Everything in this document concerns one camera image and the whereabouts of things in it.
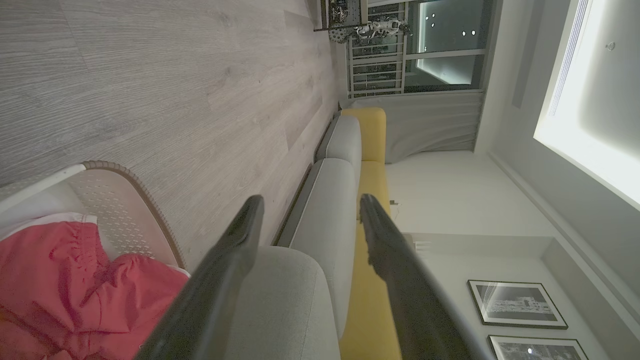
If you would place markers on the grey table with black legs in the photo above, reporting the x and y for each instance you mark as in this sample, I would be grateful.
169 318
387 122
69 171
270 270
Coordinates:
322 15

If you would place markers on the grey fabric curtain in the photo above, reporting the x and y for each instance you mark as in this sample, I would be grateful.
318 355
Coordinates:
430 125

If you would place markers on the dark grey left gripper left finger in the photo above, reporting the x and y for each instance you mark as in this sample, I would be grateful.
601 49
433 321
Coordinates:
220 280

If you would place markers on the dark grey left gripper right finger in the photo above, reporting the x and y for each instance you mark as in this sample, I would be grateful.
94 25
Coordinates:
400 280

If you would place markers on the black framed picture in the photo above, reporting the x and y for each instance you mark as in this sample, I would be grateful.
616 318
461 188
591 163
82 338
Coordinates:
537 349
517 304

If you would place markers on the white ribbed radiator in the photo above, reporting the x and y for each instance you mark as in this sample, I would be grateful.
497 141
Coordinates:
422 246

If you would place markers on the grey and yellow sofa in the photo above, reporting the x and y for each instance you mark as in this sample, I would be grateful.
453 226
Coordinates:
325 215

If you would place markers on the red cloth garment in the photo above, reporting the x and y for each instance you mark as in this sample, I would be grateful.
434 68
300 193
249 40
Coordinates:
60 290

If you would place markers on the white balcony railing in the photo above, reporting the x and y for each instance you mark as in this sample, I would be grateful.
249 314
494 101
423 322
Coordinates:
351 65

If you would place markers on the white perforated laundry basket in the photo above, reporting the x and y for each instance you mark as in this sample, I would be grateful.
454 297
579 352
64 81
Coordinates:
125 210

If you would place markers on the balcony window frame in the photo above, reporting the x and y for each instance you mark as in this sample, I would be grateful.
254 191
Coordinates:
445 53

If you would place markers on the white robot on wheeled base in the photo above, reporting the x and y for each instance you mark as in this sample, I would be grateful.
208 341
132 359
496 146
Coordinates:
375 28

